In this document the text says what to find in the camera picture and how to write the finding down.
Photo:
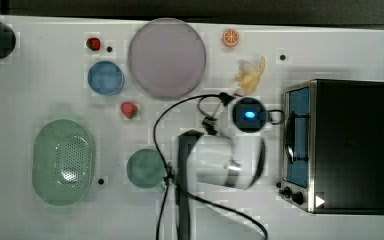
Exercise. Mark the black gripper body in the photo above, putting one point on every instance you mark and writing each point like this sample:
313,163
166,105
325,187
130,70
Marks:
249,115

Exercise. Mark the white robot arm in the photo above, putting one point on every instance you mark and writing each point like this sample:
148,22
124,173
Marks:
231,156

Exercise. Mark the green oval strainer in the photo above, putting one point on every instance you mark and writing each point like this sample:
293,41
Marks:
63,162

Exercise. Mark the peeled banana toy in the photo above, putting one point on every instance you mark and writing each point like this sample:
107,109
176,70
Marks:
249,76

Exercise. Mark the orange slice toy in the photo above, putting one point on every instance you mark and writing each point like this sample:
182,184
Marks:
230,38

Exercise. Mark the silver toaster oven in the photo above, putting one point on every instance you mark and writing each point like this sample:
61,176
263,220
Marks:
333,147

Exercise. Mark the large grey round plate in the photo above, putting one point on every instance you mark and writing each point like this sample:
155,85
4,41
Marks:
167,58

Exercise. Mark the green mug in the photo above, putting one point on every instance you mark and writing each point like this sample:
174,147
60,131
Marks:
145,169

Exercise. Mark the pink strawberry toy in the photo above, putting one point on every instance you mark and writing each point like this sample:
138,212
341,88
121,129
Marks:
129,109

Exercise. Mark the small blue bowl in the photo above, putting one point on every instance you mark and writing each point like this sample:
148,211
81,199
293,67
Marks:
105,78

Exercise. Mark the dark red strawberry toy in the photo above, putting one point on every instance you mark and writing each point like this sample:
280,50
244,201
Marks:
94,44

